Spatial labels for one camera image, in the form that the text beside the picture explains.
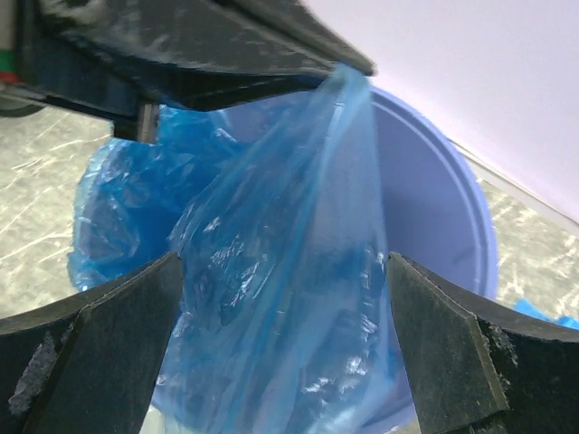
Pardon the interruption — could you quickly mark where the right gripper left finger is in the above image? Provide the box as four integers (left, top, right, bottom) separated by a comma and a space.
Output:
1, 252, 183, 434

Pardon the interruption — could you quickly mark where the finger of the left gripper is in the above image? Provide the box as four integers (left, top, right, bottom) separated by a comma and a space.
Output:
13, 1, 375, 143

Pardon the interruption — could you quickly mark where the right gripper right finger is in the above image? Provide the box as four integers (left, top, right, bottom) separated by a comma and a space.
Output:
386, 252, 578, 434

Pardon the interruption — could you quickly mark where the blue plastic trash bin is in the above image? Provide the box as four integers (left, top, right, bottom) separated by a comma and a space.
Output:
148, 85, 501, 430

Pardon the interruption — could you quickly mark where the blue trash bag roll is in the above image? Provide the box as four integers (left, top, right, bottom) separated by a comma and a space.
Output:
513, 296, 579, 331

